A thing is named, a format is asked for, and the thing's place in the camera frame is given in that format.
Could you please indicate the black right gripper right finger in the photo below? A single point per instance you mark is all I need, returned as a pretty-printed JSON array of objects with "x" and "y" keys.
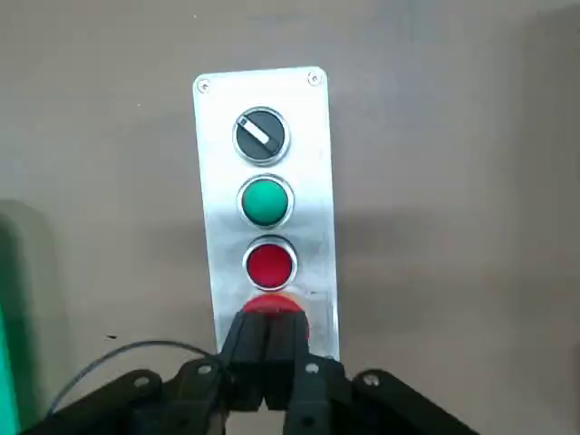
[{"x": 283, "y": 344}]

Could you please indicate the white push button box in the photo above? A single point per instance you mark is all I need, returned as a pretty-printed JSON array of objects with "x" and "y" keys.
[{"x": 308, "y": 190}]

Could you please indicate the green push button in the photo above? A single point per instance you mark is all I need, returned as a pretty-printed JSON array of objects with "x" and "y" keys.
[{"x": 265, "y": 201}]

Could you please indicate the red emergency stop button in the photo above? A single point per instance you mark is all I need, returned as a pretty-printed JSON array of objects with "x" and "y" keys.
[{"x": 272, "y": 303}]

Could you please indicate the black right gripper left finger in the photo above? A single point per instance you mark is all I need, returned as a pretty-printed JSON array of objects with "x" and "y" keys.
[{"x": 247, "y": 344}]

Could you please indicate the green plastic tray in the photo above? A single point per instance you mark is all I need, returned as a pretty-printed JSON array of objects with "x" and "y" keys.
[{"x": 6, "y": 340}]

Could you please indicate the small red push button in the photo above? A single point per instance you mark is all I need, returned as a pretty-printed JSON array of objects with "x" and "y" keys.
[{"x": 269, "y": 263}]

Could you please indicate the black selector switch knob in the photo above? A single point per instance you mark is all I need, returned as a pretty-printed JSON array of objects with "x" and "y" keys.
[{"x": 260, "y": 134}]

